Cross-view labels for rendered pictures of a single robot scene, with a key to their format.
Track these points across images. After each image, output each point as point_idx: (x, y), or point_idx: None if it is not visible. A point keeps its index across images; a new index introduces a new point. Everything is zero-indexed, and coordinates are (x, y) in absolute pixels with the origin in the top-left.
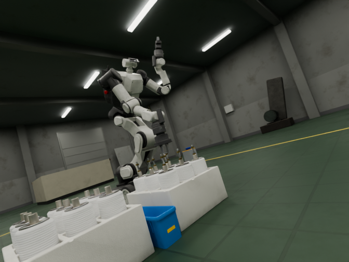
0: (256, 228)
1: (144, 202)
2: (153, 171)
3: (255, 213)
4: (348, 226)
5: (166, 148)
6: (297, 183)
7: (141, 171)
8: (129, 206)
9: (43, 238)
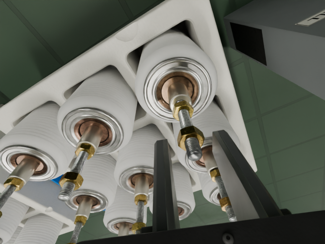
0: None
1: None
2: (90, 210)
3: None
4: (206, 215)
5: (227, 163)
6: (281, 168)
7: (24, 183)
8: (62, 221)
9: None
